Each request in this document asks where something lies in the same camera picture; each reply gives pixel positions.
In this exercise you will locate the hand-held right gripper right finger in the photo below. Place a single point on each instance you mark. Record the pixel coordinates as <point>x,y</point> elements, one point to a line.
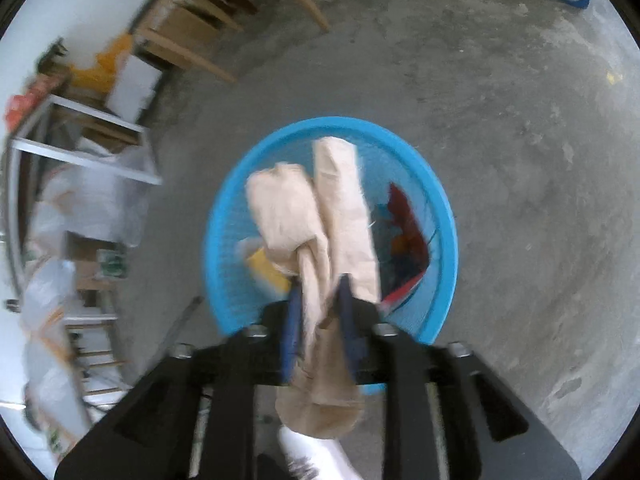
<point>350,332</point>

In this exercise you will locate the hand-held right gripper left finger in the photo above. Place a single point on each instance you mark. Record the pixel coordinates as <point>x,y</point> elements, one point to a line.
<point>291,330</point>

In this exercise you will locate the yellow packet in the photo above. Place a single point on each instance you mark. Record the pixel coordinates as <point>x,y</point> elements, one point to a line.
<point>267,270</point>

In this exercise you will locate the red printed snack packet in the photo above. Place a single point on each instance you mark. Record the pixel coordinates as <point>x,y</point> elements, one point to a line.
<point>405,240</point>

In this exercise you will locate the beige cloth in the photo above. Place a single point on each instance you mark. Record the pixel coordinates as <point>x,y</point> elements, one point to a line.
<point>320,220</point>

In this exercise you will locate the blue plastic basket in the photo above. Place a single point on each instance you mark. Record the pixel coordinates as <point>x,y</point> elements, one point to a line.
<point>435,200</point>

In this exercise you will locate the white shoe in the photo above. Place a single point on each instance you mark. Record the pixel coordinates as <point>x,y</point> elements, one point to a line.
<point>315,455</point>

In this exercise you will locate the cardboard box with green label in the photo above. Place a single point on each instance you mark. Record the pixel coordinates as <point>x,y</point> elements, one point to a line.
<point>97,260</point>

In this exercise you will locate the white sack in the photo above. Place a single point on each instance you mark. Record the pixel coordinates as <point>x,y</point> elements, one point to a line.
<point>90,200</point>

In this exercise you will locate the white side table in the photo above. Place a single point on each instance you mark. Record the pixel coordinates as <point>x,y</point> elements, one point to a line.
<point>85,157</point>

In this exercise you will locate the white box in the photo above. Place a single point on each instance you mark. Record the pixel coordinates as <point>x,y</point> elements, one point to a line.
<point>134,87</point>

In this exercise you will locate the wooden chair with dark seat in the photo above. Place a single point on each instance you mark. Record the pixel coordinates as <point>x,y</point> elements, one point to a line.
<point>180,40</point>

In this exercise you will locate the yellow plastic bag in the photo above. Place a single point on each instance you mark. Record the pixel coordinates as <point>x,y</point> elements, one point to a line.
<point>97,72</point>

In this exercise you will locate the orange plastic bag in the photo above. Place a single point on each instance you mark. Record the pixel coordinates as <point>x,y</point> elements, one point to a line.
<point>17,107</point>

